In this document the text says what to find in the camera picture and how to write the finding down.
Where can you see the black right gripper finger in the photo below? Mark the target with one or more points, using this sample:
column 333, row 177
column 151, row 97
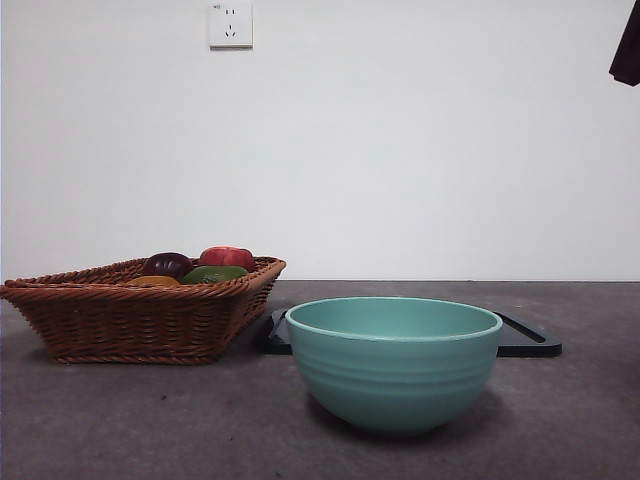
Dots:
column 629, row 45

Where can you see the teal ceramic bowl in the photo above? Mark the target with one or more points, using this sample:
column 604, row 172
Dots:
column 395, row 375

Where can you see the yellow-brown kiwifruit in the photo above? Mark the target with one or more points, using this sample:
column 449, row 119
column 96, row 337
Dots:
column 152, row 280

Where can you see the black rectangular tray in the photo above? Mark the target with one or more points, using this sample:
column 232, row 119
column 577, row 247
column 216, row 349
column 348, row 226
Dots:
column 530, row 342

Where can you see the red peach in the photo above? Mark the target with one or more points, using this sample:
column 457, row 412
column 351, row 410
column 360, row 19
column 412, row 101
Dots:
column 227, row 256

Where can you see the green lime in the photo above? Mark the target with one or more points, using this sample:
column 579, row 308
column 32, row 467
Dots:
column 215, row 274

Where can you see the dark purple plum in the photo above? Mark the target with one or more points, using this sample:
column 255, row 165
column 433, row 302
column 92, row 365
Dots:
column 167, row 262

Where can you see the brown wicker basket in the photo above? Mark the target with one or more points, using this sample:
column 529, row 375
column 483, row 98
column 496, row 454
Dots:
column 125, row 320

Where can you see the white wall socket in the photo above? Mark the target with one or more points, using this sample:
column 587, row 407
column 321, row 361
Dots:
column 231, row 25

